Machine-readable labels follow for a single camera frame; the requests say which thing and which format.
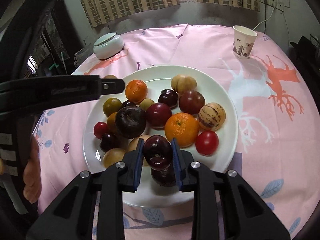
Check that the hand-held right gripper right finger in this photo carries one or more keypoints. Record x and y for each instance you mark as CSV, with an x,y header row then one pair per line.
x,y
177,172

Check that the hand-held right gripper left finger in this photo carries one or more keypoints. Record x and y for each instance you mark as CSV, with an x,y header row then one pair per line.
x,y
137,175

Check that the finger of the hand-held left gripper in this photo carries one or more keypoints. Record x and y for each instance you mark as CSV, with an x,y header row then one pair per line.
x,y
112,85

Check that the small tan longan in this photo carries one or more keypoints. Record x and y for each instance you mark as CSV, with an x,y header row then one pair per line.
x,y
147,104
110,76

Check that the green yellow tomato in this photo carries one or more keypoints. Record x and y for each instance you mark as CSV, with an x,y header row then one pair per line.
x,y
112,107

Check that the small orange mandarin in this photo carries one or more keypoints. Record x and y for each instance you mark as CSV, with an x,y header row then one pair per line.
x,y
136,90

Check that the yellow spotted fruit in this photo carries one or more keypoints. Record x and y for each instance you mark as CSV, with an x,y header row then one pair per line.
x,y
113,157

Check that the tan round fruit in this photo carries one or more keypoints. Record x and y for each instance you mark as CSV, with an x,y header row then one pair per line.
x,y
133,143

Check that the yellow orange tomato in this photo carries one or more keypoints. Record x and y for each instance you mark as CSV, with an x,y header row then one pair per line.
x,y
111,123

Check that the large orange mandarin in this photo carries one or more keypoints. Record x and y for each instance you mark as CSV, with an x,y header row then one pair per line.
x,y
181,129

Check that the white oval plate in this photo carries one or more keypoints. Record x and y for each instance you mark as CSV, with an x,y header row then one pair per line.
x,y
157,80

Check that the small red cherry tomato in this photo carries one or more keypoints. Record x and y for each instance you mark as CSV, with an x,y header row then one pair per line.
x,y
100,130

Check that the striped pepino melon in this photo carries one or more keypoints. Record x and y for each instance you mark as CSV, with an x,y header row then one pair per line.
x,y
212,116

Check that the dark purple tomato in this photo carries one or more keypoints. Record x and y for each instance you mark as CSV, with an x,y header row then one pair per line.
x,y
191,101

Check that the large tan oval fruit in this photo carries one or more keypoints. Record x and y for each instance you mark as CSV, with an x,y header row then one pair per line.
x,y
185,83

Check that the person's left hand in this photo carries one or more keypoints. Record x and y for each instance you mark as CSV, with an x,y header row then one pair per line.
x,y
32,175

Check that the green plastic clip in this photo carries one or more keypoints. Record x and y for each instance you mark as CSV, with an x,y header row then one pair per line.
x,y
53,67

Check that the white stick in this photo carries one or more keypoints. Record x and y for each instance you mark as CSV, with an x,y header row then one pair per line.
x,y
64,62

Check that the white lidded ceramic jar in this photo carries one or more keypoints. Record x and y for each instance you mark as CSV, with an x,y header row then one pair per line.
x,y
108,46

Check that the pink floral tablecloth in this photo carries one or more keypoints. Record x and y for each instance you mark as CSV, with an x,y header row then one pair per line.
x,y
262,130

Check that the printed paper cup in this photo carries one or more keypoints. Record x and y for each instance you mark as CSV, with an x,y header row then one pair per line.
x,y
243,42

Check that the black hat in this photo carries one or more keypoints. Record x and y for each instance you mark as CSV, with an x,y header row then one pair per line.
x,y
303,47

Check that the dark framed wall picture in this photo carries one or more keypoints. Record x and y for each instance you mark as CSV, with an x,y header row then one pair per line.
x,y
50,35

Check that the white wall power strip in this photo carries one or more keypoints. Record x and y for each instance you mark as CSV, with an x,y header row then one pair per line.
x,y
275,3

